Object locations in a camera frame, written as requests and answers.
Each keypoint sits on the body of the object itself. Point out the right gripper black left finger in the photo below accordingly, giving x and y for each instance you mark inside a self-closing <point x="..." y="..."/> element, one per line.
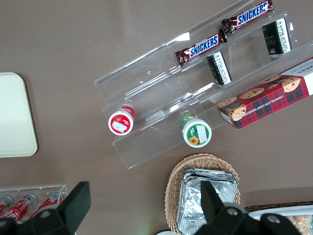
<point x="71" y="210"/>

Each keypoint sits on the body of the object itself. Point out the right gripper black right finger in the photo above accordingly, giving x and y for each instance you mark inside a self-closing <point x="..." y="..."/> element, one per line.
<point x="215" y="213"/>

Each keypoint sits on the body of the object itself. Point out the light tan wicker basket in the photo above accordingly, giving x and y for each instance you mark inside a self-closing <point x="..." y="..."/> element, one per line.
<point x="174" y="186"/>

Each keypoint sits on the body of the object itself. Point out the white rectangular snack tray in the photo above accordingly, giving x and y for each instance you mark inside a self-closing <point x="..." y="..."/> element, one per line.
<point x="281" y="211"/>

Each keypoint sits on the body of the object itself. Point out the cream plastic tray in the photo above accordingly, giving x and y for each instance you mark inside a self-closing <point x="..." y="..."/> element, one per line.
<point x="14" y="115"/>

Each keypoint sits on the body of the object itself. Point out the aluminium foil container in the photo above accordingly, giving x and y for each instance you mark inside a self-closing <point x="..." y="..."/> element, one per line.
<point x="192" y="205"/>
<point x="207" y="171"/>

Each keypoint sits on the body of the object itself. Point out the red Coca-Cola bottle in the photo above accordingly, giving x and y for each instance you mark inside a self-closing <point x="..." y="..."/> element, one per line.
<point x="46" y="203"/>
<point x="5" y="202"/>
<point x="18" y="209"/>

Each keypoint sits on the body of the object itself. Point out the clear acrylic bottle rack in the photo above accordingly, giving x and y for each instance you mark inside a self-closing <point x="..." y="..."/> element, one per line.
<point x="36" y="189"/>

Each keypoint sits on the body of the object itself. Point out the green lid jar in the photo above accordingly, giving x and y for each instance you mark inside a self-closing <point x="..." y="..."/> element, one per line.
<point x="196" y="133"/>

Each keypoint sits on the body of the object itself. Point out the clear rice cracker bag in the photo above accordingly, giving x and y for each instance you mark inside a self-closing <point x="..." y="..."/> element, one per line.
<point x="303" y="222"/>

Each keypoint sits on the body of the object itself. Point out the red lid jar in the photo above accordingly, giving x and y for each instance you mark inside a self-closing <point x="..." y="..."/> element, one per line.
<point x="121" y="123"/>

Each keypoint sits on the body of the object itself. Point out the red tartan cookie box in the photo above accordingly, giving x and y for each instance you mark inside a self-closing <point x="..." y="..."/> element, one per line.
<point x="266" y="100"/>

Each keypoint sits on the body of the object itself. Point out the small black carton box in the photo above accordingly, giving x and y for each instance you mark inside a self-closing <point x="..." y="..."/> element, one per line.
<point x="218" y="68"/>
<point x="276" y="36"/>

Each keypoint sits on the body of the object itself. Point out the clear acrylic stepped stand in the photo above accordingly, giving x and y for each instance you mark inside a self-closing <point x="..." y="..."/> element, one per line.
<point x="244" y="61"/>
<point x="151" y="80"/>

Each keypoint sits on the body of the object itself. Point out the Snickers chocolate bar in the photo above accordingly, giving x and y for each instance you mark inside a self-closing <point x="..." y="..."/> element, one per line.
<point x="249" y="16"/>
<point x="203" y="47"/>

